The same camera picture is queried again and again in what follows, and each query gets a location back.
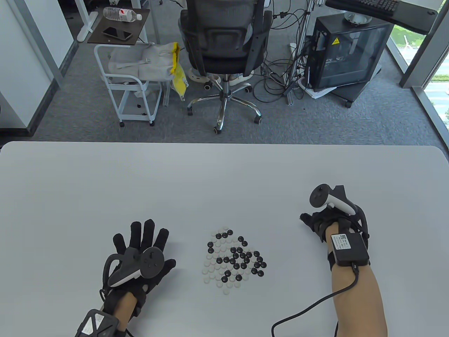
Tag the grey window pillar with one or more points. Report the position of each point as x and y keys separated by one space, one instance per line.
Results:
x=421 y=63

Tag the person's right forearm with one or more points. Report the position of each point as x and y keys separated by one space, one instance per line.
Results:
x=357 y=298

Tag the black keyboard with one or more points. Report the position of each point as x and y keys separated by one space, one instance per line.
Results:
x=375 y=6

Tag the white power strip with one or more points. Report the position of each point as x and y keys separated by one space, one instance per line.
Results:
x=293 y=49

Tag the person's right hand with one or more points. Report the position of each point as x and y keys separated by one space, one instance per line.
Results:
x=319 y=223

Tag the pile of mixed go stones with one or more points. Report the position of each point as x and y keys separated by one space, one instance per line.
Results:
x=226 y=260

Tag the grey fabric bag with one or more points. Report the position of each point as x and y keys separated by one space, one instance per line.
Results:
x=154 y=63

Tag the black patterned wrist camera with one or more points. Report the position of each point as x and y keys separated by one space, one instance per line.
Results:
x=95 y=323

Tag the black mesh office chair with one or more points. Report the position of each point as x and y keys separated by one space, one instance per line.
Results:
x=221 y=38

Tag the black smartphone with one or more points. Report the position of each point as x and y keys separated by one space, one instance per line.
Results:
x=116 y=33

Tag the black wheeled platform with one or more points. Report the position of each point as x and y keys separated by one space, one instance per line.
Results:
x=354 y=93

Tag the black computer case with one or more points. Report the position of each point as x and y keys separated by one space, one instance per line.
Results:
x=350 y=56

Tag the white rolling cart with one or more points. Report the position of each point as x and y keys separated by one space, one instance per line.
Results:
x=122 y=86

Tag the brown side table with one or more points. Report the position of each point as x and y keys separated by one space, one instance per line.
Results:
x=140 y=31

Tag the black and white controller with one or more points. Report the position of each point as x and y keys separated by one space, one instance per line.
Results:
x=150 y=261
x=318 y=196

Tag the black and white left controller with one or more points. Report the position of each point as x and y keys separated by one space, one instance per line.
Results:
x=150 y=261

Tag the aluminium frame post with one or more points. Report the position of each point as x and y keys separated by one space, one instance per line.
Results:
x=290 y=98

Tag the white desk leg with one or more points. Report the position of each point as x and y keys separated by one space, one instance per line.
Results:
x=86 y=31

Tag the clear plastic water bottle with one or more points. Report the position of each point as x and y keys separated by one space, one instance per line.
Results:
x=117 y=14

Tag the yellow plastic bag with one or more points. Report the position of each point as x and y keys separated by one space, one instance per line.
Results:
x=179 y=82

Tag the black labelled wrist camera box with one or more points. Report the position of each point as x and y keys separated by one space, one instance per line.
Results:
x=350 y=251

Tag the round silver stand base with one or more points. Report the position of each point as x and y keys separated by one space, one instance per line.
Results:
x=357 y=19

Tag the white papers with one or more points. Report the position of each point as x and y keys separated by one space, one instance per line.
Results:
x=315 y=93

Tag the black and white right controller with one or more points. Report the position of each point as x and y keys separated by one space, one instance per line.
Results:
x=318 y=196

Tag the person's left hand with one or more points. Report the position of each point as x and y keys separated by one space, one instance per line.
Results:
x=135 y=254

